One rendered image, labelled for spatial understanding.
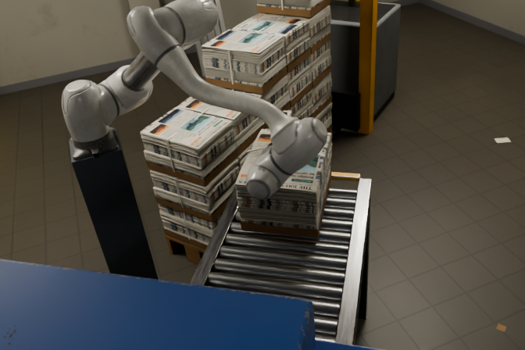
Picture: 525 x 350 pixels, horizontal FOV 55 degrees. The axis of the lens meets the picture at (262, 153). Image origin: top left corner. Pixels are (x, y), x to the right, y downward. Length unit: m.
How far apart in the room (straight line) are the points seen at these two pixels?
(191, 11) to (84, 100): 0.62
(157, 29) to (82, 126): 0.65
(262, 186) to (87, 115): 0.88
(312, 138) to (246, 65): 1.39
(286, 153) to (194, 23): 0.53
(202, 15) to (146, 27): 0.20
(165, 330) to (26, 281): 0.14
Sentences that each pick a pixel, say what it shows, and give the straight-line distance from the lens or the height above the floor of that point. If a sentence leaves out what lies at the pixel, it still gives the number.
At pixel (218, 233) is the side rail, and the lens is 1.92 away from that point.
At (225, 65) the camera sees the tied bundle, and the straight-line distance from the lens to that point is 2.82.
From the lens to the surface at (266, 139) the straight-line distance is 1.97.
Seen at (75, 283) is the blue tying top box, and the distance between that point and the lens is 0.46.
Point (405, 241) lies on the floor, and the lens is 3.05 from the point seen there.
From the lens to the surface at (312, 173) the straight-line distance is 1.77.
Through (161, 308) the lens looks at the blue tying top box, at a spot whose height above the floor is 1.75.
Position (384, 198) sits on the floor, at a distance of 3.33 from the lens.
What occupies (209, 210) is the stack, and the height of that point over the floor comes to 0.45.
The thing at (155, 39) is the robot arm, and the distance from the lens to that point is 1.59.
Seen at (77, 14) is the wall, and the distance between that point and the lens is 5.54.
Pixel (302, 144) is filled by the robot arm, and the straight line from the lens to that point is 1.42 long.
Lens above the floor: 2.06
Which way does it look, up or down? 33 degrees down
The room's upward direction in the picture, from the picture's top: 6 degrees counter-clockwise
